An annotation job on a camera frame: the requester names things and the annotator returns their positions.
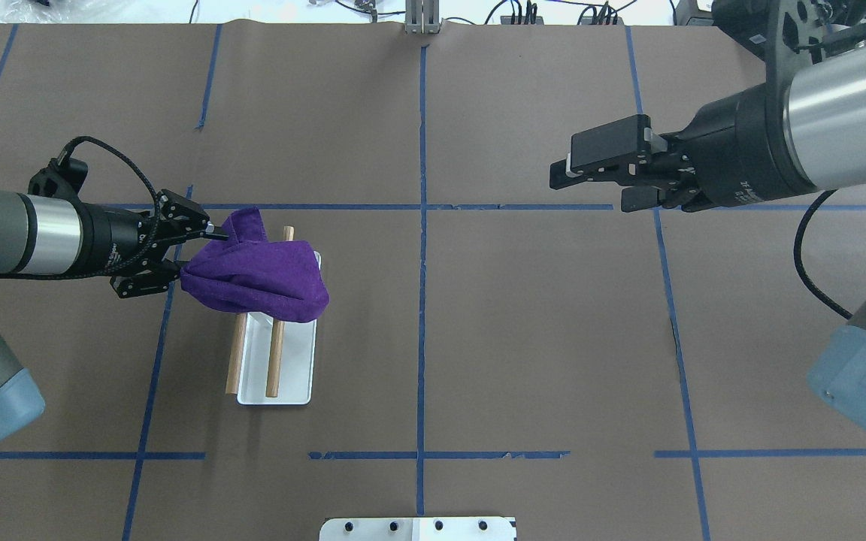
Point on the white mount plate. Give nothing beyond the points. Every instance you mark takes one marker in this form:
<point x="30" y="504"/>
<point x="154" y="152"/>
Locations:
<point x="420" y="528"/>

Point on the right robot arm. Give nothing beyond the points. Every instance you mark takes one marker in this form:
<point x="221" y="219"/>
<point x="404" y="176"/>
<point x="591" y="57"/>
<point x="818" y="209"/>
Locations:
<point x="801" y="132"/>

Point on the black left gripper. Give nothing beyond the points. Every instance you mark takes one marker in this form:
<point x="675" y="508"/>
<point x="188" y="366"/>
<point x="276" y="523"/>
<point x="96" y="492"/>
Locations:
<point x="111" y="241"/>

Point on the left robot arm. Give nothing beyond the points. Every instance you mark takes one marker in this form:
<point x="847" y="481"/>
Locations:
<point x="63" y="238"/>

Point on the white towel rack base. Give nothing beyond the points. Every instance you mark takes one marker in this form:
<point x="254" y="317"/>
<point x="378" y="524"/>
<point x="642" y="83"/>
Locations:
<point x="297" y="368"/>

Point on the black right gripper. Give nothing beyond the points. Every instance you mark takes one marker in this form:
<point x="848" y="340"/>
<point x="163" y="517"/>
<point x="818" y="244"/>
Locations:
<point x="740" y="149"/>

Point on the wooden rack bar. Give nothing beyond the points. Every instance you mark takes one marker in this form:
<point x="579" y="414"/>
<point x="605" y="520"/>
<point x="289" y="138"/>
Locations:
<point x="275" y="358"/>
<point x="235" y="360"/>

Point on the purple towel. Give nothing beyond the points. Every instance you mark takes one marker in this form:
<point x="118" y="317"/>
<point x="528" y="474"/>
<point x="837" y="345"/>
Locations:
<point x="248" y="273"/>

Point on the aluminium frame post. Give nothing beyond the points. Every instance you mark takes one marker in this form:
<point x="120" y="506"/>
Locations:
<point x="422" y="17"/>

